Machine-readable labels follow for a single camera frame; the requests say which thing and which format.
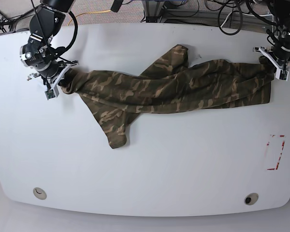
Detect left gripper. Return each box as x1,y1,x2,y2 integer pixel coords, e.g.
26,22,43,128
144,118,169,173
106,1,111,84
253,24,290,80

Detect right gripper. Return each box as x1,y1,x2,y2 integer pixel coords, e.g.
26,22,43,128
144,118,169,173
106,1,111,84
20,33,78,97

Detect camouflage T-shirt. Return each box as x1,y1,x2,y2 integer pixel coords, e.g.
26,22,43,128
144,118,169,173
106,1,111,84
61,44,275,149

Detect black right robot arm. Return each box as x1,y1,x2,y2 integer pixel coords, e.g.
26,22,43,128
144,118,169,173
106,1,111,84
20,0,78,100

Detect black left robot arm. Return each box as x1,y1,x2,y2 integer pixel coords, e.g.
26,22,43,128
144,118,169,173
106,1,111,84
246,0,290,81

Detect black tripod legs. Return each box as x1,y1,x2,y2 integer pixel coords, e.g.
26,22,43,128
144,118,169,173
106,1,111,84
0,0,40,34

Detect red tape rectangle marking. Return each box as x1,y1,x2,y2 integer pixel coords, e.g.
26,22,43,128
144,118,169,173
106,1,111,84
264,134,286,171

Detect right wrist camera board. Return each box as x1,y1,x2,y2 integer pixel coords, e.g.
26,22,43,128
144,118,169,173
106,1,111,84
45,89,56,100

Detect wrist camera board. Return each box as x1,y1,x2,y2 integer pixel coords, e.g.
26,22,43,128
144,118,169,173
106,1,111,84
45,89,56,100
279,70,289,81

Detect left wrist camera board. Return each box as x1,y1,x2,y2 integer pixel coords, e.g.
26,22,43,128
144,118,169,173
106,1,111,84
279,70,289,81

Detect yellow cable on floor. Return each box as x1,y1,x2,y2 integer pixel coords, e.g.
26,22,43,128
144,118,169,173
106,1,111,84
67,9,112,26

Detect left table cable grommet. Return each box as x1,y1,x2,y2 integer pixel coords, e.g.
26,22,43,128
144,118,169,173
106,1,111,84
33,188,47,200

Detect table cable grommet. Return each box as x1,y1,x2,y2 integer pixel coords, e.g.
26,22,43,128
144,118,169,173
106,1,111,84
33,188,47,200
244,193,259,205

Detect aluminium frame stand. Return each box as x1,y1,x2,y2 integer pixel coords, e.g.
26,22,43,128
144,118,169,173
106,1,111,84
140,0,200,23

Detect right table cable grommet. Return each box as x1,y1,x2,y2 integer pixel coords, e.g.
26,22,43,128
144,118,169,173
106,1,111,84
244,193,259,205

